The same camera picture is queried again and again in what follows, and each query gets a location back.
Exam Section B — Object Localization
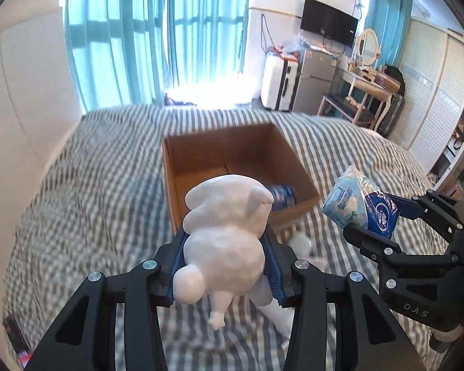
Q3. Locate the white chair dark seat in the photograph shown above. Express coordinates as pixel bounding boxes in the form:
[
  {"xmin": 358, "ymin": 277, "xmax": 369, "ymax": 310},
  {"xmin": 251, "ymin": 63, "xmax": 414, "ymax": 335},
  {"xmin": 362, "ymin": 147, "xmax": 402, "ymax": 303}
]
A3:
[{"xmin": 317, "ymin": 93, "xmax": 376, "ymax": 128}]

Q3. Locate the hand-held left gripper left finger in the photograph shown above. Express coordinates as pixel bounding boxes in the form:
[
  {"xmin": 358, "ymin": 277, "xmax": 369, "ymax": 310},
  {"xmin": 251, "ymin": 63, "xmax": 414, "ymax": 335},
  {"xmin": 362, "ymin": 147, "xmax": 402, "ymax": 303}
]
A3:
[{"xmin": 23, "ymin": 230, "xmax": 190, "ymax": 371}]

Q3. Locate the white plush item on bed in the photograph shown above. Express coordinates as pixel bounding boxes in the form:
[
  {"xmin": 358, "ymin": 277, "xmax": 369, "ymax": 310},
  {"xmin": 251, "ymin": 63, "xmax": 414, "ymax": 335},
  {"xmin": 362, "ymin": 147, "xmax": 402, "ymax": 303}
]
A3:
[{"xmin": 255, "ymin": 278, "xmax": 296, "ymax": 352}]

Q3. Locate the grey striped bed blanket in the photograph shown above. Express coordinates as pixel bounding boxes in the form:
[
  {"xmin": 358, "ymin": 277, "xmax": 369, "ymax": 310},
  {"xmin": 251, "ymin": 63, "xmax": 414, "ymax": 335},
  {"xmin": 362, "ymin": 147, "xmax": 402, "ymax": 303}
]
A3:
[{"xmin": 2, "ymin": 102, "xmax": 461, "ymax": 371}]

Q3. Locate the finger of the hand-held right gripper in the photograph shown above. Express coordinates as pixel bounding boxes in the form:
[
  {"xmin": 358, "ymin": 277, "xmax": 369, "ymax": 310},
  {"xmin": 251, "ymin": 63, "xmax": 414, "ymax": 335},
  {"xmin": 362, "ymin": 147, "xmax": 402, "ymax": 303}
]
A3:
[
  {"xmin": 383, "ymin": 190, "xmax": 464, "ymax": 240},
  {"xmin": 342, "ymin": 226, "xmax": 461, "ymax": 275}
]

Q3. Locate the oval white table mirror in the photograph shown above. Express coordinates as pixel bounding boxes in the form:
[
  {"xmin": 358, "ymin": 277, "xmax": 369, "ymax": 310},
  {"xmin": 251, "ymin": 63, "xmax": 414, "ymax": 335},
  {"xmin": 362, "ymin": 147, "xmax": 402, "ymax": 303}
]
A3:
[{"xmin": 354, "ymin": 28, "xmax": 380, "ymax": 68}]

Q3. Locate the white hard suitcase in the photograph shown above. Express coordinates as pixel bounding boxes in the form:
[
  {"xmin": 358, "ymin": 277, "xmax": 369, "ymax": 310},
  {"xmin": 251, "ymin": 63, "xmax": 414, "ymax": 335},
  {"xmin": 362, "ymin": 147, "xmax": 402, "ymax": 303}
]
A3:
[{"xmin": 261, "ymin": 55, "xmax": 300, "ymax": 111}]

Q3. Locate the white open shelf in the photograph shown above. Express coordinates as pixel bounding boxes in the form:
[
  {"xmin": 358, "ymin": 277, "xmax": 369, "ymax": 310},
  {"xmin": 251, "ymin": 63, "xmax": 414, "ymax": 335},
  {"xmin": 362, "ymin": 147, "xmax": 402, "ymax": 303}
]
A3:
[{"xmin": 425, "ymin": 96, "xmax": 464, "ymax": 198}]

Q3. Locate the white louvred wardrobe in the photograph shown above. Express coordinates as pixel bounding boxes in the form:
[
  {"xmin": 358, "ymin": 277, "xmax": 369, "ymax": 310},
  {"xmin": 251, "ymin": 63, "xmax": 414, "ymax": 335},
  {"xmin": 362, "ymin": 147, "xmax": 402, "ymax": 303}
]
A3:
[{"xmin": 387, "ymin": 15, "xmax": 464, "ymax": 171}]

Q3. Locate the black bag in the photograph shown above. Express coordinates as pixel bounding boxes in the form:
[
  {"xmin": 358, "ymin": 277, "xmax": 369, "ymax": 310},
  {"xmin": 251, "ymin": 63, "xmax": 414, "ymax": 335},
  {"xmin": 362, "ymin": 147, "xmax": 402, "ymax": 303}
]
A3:
[{"xmin": 383, "ymin": 65, "xmax": 406, "ymax": 93}]

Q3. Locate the blue plastic bag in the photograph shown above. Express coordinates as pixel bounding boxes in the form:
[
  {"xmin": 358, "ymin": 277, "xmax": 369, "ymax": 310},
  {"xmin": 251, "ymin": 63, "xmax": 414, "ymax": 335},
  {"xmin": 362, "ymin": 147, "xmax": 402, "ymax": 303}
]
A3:
[{"xmin": 280, "ymin": 36, "xmax": 314, "ymax": 57}]

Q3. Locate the white dressing table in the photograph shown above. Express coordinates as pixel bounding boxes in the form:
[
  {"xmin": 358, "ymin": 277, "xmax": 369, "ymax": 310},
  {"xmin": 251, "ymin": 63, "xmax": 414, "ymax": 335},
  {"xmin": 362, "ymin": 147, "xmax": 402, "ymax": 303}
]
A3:
[{"xmin": 334, "ymin": 66, "xmax": 397, "ymax": 132}]

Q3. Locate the red and black book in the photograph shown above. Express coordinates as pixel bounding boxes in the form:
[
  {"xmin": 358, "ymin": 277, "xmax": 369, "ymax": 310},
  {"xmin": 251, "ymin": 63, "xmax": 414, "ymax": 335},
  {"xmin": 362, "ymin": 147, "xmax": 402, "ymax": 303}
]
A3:
[{"xmin": 2, "ymin": 315, "xmax": 35, "ymax": 369}]

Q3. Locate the black wall television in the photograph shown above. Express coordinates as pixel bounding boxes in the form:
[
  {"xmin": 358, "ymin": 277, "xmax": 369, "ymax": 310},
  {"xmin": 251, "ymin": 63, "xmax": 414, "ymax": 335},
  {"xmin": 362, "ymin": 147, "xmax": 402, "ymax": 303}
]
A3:
[{"xmin": 299, "ymin": 0, "xmax": 359, "ymax": 48}]

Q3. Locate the silver small fridge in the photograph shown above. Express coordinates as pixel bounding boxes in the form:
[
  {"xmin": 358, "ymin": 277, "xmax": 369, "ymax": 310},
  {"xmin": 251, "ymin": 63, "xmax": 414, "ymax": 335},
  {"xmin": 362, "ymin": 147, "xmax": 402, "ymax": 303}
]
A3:
[{"xmin": 292, "ymin": 48, "xmax": 339, "ymax": 116}]

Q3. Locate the blue packet inside box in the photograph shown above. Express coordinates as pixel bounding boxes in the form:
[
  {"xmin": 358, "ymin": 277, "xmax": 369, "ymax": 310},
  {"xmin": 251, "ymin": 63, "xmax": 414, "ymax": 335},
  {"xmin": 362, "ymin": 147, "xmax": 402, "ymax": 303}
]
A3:
[{"xmin": 265, "ymin": 184, "xmax": 298, "ymax": 212}]

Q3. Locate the dark suitcase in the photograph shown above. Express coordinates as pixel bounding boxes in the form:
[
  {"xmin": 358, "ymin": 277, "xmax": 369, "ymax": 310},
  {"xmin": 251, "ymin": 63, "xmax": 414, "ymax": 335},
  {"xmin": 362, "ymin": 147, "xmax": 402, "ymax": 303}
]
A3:
[{"xmin": 381, "ymin": 93, "xmax": 405, "ymax": 136}]

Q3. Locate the teal window curtain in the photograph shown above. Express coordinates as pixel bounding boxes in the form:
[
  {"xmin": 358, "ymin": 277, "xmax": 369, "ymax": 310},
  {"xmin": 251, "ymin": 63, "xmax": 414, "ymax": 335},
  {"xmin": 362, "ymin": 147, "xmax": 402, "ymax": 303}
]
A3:
[
  {"xmin": 365, "ymin": 0, "xmax": 414, "ymax": 70},
  {"xmin": 64, "ymin": 0, "xmax": 167, "ymax": 113},
  {"xmin": 164, "ymin": 0, "xmax": 250, "ymax": 101}
]

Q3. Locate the white plush toy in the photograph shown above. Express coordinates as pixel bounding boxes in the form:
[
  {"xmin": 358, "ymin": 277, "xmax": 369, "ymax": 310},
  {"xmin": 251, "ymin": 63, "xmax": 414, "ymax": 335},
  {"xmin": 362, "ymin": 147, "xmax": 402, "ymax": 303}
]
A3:
[{"xmin": 173, "ymin": 174, "xmax": 275, "ymax": 331}]

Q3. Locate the blue tissue packet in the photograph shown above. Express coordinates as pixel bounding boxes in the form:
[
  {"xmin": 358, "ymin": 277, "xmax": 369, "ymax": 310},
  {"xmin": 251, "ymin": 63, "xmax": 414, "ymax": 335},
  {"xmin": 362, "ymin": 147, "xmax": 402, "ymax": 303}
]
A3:
[{"xmin": 322, "ymin": 165, "xmax": 402, "ymax": 240}]

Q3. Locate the small white bottle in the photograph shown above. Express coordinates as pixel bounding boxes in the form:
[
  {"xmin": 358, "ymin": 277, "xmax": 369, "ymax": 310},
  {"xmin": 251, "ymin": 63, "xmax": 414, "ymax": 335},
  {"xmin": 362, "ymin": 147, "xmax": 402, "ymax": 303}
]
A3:
[{"xmin": 288, "ymin": 232, "xmax": 318, "ymax": 259}]

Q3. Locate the brown cardboard box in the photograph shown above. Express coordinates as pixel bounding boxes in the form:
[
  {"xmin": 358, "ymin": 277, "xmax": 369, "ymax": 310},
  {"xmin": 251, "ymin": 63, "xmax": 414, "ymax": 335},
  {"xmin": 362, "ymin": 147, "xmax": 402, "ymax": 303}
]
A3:
[{"xmin": 161, "ymin": 122, "xmax": 321, "ymax": 236}]

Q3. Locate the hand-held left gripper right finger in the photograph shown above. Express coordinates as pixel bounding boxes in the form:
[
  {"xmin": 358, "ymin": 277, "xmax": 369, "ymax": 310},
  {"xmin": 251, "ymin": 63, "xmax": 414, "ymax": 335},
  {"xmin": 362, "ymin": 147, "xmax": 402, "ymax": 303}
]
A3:
[{"xmin": 265, "ymin": 226, "xmax": 426, "ymax": 371}]

